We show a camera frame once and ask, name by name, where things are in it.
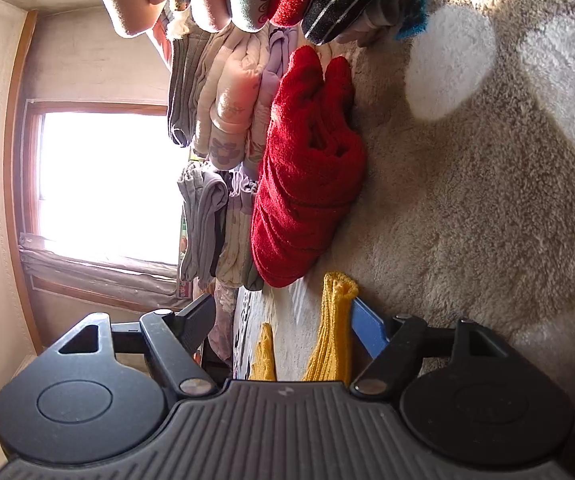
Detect grey window curtain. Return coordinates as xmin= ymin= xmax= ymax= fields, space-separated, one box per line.
xmin=18 ymin=233 xmax=193 ymax=309

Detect red knit sweater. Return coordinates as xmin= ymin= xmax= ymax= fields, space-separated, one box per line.
xmin=250 ymin=46 xmax=367 ymax=288

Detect Mickey Mouse bed blanket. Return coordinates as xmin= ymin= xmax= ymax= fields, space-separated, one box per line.
xmin=237 ymin=0 xmax=575 ymax=404

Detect pink pastel folded clothes stack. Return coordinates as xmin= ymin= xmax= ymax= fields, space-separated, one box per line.
xmin=167 ymin=20 xmax=298 ymax=176

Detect yellow knit sweater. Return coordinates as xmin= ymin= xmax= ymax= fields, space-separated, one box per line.
xmin=248 ymin=272 xmax=359 ymax=387

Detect cream floral folded garment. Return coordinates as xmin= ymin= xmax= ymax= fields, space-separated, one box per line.
xmin=216 ymin=168 xmax=260 ymax=290

